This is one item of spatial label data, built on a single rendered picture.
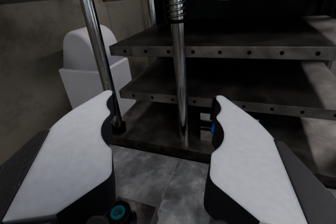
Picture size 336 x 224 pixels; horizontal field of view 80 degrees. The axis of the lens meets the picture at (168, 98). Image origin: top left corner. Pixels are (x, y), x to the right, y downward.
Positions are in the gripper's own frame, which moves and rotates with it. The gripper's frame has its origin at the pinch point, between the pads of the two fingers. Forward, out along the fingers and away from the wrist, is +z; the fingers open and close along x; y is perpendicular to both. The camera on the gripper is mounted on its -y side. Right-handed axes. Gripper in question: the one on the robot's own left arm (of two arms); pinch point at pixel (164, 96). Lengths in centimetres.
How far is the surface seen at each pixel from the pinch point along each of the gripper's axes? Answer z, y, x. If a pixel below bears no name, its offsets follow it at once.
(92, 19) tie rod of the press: 86, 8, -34
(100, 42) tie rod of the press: 86, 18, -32
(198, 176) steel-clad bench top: 50, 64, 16
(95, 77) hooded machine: 184, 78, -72
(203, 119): 74, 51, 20
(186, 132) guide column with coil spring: 74, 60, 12
